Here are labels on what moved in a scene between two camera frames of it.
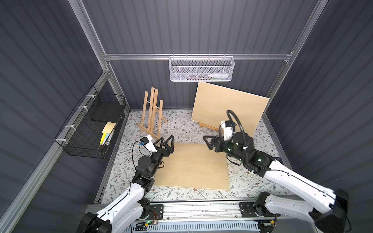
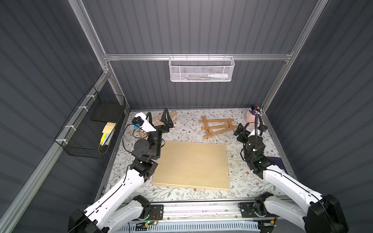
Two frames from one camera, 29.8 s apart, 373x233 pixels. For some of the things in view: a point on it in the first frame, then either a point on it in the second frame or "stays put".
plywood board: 212,103 to 198,165
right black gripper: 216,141 to 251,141
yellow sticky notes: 107,130 stays put
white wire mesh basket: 201,69 stays put
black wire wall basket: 89,130 stays put
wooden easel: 152,115 to 173,114
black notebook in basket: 106,111 stays put
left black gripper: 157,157 to 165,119
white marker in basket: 225,75 stays put
